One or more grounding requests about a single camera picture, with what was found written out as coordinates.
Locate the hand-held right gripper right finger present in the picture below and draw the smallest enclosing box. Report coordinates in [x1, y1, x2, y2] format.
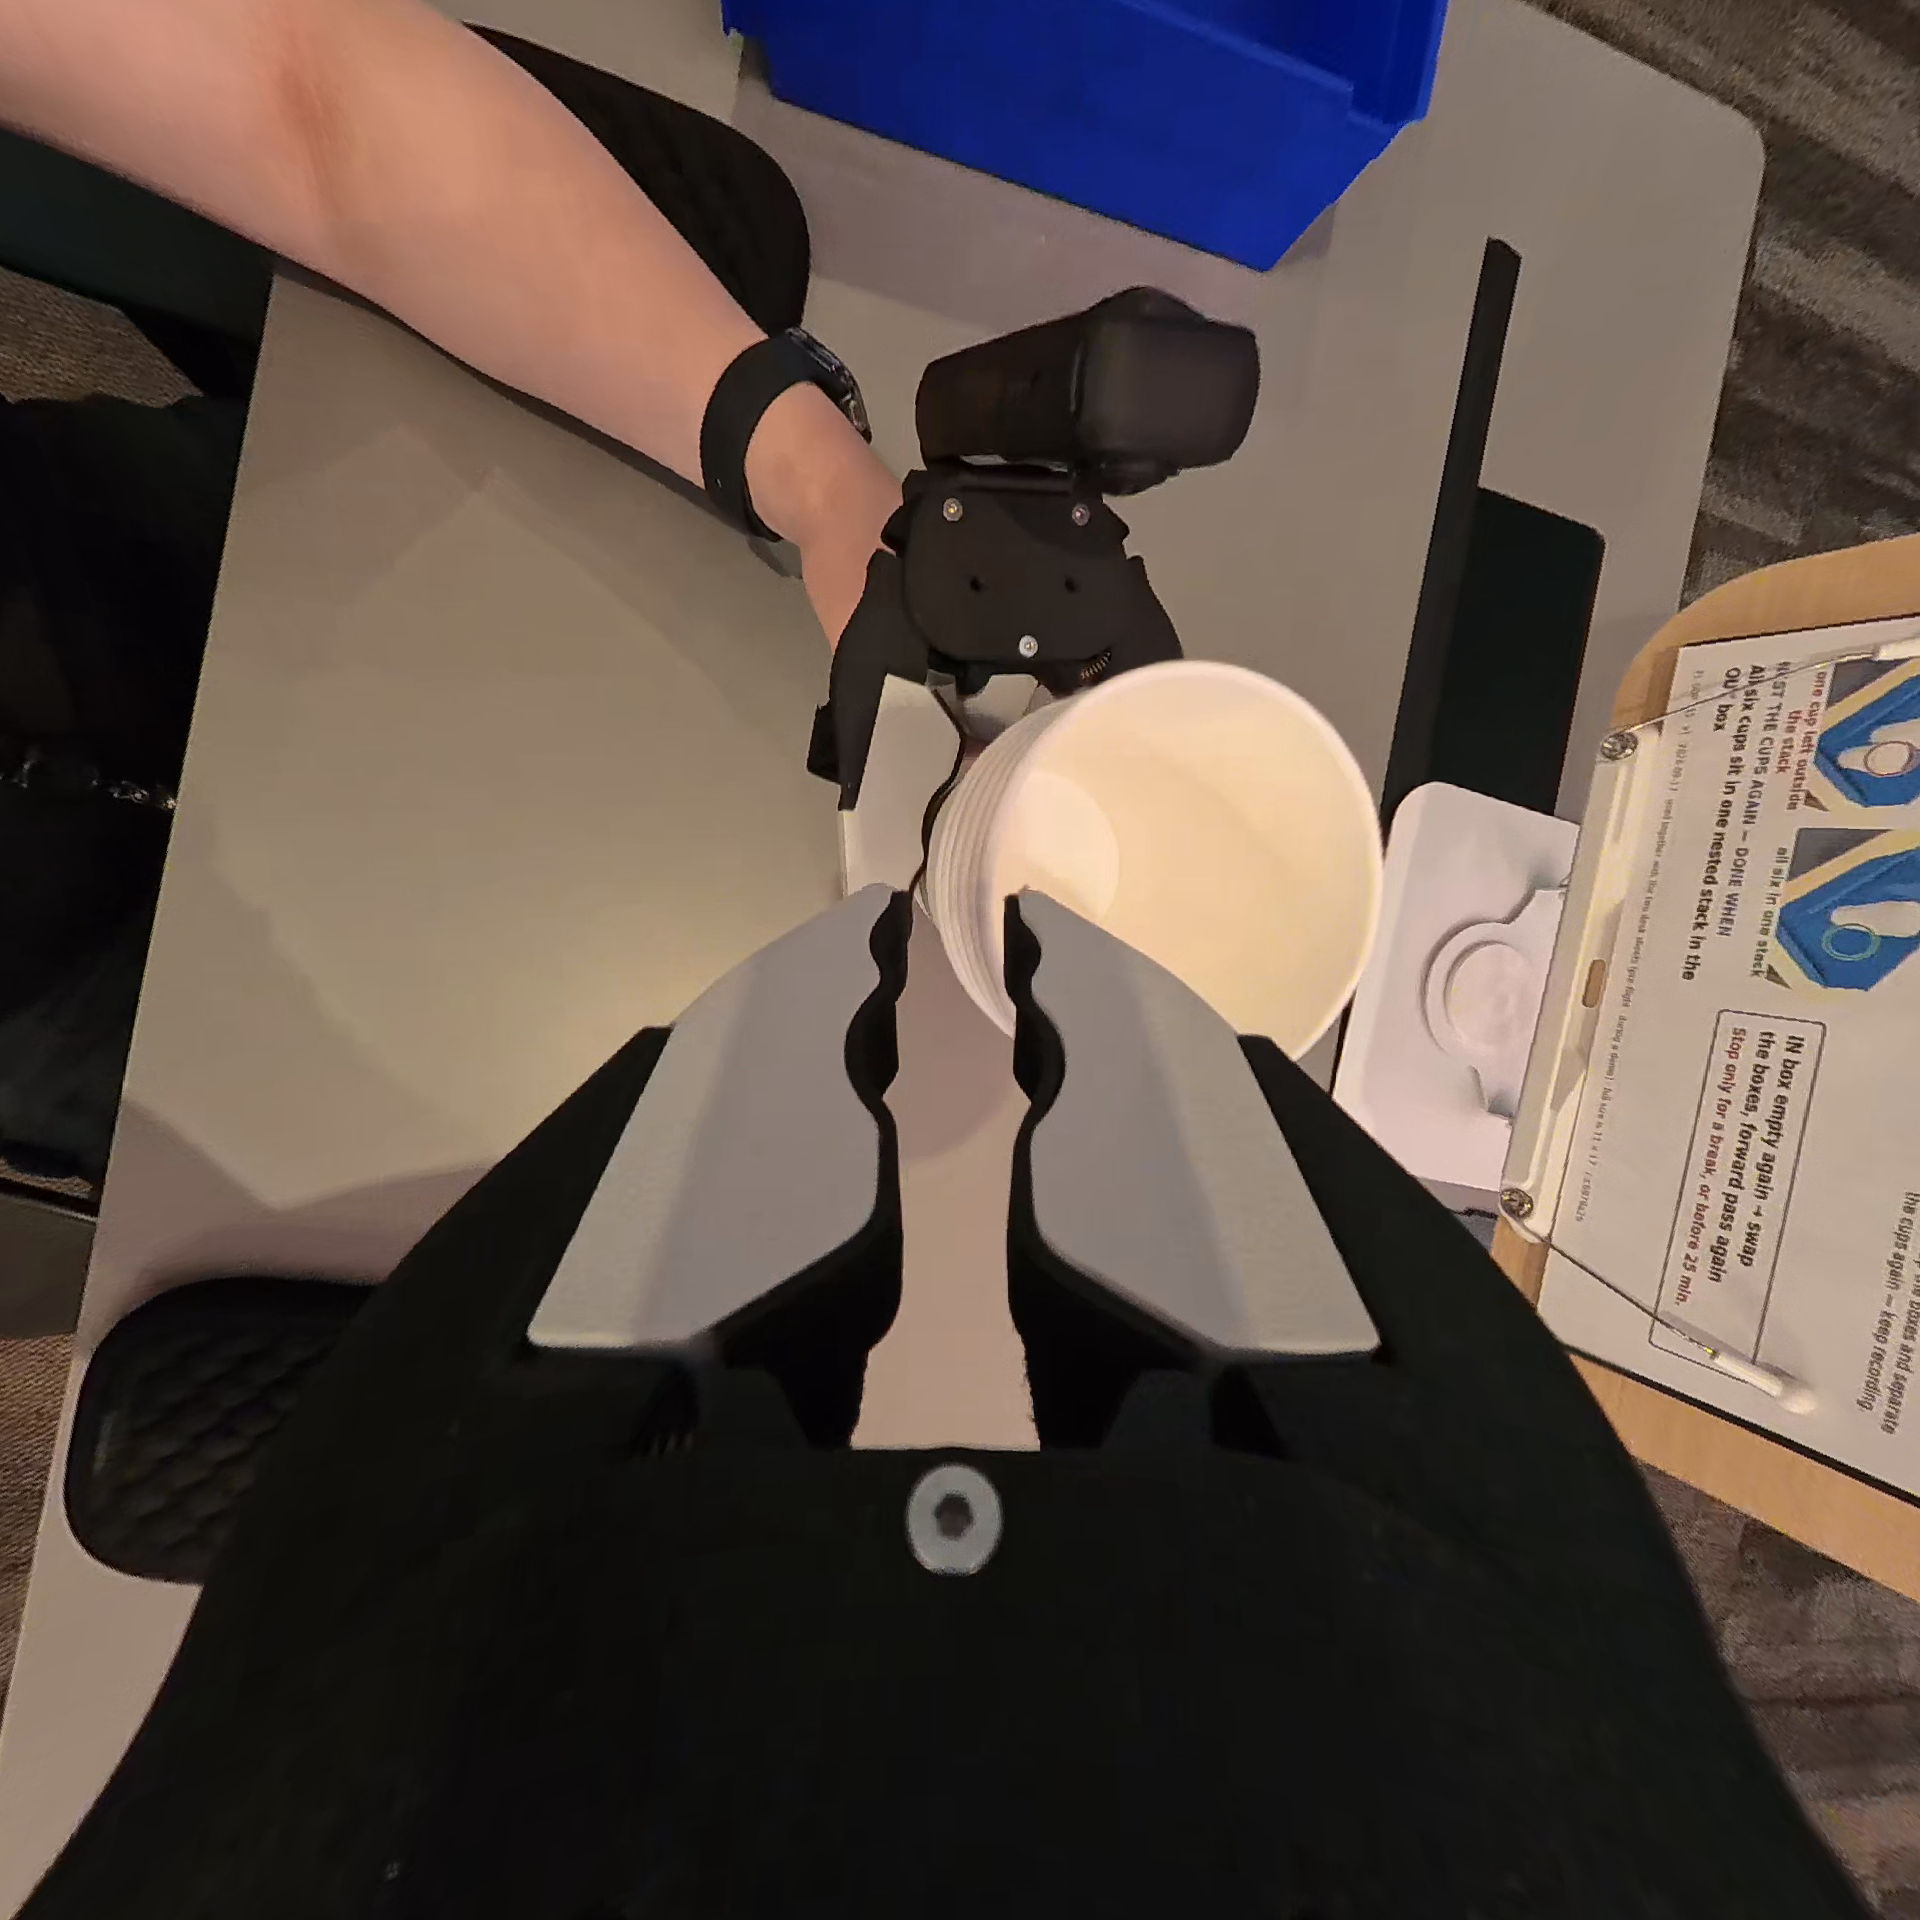
[1001, 886, 1386, 1453]

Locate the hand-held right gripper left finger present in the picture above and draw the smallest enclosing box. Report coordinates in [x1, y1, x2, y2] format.
[526, 882, 914, 1453]

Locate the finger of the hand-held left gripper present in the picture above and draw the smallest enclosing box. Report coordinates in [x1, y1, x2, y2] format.
[835, 672, 981, 902]
[961, 672, 1059, 752]

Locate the white green-banded paper cup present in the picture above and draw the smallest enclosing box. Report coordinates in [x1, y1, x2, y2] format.
[961, 661, 1390, 1069]

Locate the blue plastic bin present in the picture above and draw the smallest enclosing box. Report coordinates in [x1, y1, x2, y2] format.
[719, 0, 1454, 275]

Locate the person's left forearm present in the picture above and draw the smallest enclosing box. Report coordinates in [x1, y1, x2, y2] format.
[0, 0, 798, 506]

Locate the person's left hand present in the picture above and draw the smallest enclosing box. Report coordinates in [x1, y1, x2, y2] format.
[750, 434, 911, 664]

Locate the black wrist watch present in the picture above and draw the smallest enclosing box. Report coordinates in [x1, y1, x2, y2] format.
[698, 328, 876, 545]

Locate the printed instruction sheet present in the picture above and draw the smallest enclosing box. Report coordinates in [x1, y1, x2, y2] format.
[1529, 612, 1920, 1483]

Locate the wooden document stand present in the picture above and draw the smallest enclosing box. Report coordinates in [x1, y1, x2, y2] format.
[1487, 546, 1920, 1604]

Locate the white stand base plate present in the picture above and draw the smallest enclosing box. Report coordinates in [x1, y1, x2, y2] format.
[1332, 780, 1583, 1213]

